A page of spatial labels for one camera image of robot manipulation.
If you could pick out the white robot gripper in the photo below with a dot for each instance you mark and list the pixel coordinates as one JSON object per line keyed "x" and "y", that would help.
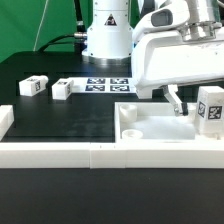
{"x": 164, "y": 59}

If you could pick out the white square table top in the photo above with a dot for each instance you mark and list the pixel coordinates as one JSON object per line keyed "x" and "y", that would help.
{"x": 157, "y": 122}

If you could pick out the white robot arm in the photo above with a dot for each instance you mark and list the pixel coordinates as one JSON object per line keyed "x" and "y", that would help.
{"x": 111, "y": 39}

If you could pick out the white sheet with fiducial markers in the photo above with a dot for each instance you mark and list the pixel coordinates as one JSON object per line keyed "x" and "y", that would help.
{"x": 102, "y": 85}

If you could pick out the white front fence bar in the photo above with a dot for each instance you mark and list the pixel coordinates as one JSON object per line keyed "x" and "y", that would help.
{"x": 111, "y": 155}

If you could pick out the white left fence piece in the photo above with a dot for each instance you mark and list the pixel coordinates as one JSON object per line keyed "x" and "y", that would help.
{"x": 6, "y": 119}

